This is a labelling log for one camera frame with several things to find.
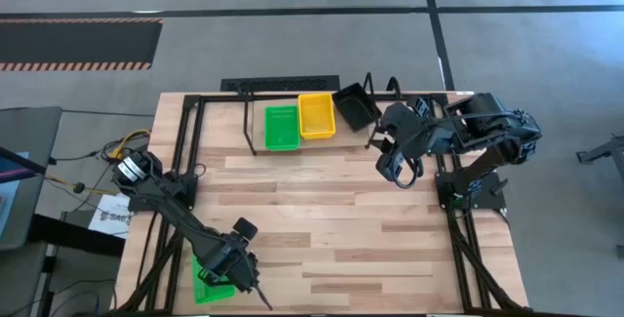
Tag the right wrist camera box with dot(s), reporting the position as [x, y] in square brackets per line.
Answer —
[390, 166]

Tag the grey desk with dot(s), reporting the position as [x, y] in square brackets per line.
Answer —
[29, 131]

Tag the wooden shelf board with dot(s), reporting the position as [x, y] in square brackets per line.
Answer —
[341, 140]

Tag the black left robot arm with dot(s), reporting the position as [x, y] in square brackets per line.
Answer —
[185, 219]

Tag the black aluminium rig frame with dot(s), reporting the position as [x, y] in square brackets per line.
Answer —
[192, 127]

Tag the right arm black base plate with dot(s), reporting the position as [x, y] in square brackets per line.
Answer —
[487, 200]

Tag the green slotted plastic basket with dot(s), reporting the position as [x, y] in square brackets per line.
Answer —
[283, 129]
[209, 293]

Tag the black perforated panel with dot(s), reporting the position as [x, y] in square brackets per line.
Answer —
[280, 83]

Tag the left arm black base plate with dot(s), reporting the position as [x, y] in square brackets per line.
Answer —
[146, 204]

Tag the black hazard striped floor mat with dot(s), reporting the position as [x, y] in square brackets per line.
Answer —
[78, 44]

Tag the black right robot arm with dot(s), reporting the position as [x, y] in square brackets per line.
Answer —
[487, 127]

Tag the white printed paper sheet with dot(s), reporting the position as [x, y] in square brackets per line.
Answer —
[109, 217]

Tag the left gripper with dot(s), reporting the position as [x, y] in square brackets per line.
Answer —
[231, 265]

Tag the yellow slotted plastic basket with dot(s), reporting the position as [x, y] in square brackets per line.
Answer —
[317, 114]
[319, 137]

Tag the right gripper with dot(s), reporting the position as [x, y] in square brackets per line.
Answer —
[402, 127]

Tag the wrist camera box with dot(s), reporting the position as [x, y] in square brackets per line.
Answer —
[390, 166]
[245, 228]

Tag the black slotted plastic basket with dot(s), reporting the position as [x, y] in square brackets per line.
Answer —
[348, 124]
[356, 105]

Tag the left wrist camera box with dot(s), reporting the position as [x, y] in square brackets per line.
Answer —
[245, 228]

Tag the black metal shelf end frame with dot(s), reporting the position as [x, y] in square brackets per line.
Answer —
[246, 127]
[368, 142]

